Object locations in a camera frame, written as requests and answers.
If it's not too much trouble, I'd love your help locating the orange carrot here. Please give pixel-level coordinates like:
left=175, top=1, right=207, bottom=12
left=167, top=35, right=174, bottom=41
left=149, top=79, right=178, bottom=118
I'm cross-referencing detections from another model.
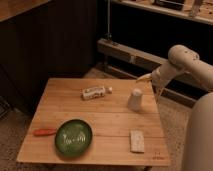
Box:
left=33, top=129, right=56, bottom=136

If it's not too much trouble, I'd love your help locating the white upside-down cup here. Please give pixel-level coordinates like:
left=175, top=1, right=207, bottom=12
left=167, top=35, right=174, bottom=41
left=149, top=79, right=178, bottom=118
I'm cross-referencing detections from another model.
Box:
left=127, top=88, right=142, bottom=111

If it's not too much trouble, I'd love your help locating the white labelled bottle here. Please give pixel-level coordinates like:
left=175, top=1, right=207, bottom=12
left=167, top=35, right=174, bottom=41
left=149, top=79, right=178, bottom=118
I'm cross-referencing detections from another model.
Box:
left=82, top=86, right=113, bottom=100

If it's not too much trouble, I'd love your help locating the metal shelf rack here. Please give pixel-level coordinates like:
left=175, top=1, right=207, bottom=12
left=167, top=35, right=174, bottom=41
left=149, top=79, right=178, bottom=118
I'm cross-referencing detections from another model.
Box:
left=96, top=0, right=213, bottom=107

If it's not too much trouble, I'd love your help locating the white sponge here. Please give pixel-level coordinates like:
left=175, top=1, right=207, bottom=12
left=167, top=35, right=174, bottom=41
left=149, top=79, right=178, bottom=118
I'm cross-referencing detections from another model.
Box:
left=130, top=130, right=145, bottom=153

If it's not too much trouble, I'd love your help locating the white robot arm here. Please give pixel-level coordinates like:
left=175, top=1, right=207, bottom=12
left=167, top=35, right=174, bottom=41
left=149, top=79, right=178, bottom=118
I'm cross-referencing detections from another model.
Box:
left=137, top=45, right=213, bottom=171

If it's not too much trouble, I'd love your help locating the wooden table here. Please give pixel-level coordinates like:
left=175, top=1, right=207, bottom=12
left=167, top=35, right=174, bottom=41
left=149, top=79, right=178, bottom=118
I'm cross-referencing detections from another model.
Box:
left=17, top=78, right=170, bottom=166

